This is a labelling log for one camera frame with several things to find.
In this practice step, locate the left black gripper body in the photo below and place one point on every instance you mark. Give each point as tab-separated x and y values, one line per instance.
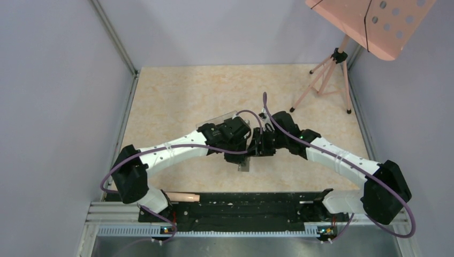
238	145

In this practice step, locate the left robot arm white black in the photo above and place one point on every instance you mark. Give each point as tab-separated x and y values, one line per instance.
134	166

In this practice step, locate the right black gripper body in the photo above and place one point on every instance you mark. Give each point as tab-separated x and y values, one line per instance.
268	142

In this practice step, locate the grey card holder wallet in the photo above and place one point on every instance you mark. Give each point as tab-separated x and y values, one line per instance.
244	166

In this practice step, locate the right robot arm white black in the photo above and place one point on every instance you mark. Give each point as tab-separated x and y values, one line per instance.
382	189

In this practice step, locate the pink music stand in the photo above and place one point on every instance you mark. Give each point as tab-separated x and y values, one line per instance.
383	28

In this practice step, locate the clear plastic card box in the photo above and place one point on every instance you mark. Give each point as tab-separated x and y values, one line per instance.
219	119

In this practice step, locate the beige cylindrical handle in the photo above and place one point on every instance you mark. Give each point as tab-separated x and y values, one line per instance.
183	197

